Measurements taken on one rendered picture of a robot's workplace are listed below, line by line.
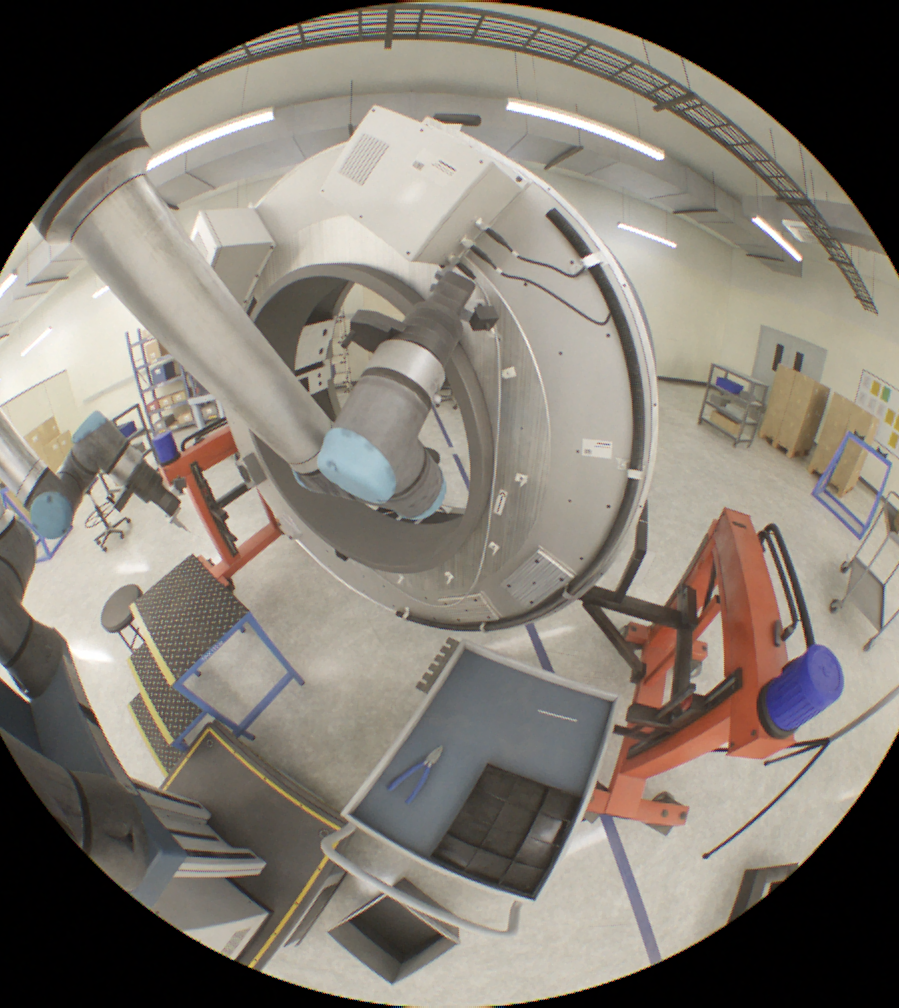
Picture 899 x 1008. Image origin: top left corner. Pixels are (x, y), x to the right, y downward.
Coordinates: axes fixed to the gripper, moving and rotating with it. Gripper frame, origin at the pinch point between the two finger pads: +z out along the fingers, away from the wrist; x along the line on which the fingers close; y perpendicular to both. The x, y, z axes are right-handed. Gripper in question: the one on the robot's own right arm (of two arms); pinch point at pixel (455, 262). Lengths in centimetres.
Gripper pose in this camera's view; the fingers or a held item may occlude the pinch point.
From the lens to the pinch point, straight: 54.5
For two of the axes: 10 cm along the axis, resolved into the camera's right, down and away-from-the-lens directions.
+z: 3.7, -9.1, 2.0
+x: 2.6, -1.0, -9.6
